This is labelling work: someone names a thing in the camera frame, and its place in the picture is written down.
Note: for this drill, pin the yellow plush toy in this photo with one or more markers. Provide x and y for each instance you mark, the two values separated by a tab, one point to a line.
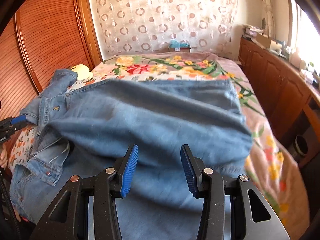
82	71

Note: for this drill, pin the cardboard box with blue items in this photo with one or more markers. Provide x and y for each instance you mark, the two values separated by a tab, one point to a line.
179	46

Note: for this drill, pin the beige side curtain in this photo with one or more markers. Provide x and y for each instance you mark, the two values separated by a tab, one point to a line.
270	28

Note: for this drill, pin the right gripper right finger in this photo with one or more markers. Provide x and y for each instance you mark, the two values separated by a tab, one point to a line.
252	217

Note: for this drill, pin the person's left hand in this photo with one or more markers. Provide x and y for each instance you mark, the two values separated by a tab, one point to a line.
4	159

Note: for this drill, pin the dark blue folded jeans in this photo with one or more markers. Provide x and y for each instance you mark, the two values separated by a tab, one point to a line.
61	80

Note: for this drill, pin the orange print bed sheet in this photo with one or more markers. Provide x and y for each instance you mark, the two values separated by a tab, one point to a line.
25	140

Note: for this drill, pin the light blue denim jeans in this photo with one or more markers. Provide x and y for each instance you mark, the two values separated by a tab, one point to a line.
84	131

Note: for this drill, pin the wooden louvered wardrobe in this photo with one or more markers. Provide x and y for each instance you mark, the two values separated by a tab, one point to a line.
41	37

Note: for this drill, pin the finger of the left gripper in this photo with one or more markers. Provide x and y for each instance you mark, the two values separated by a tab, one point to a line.
18	121

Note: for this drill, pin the circle pattern sheer curtain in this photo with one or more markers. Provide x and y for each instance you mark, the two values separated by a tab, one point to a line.
155	26

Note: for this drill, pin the stack of papers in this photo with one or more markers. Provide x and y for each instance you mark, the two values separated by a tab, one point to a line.
250	31

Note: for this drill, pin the window with wooden frame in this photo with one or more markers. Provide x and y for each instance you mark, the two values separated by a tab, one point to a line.
303	37

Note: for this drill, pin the wooden sideboard cabinet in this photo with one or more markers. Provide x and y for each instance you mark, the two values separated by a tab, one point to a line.
290	104

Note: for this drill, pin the pink floral blanket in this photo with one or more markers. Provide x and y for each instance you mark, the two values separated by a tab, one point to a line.
269	164

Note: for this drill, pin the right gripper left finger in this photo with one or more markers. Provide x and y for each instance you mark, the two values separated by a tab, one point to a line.
86	208

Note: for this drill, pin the open cardboard box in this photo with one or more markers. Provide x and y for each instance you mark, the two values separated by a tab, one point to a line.
267	43

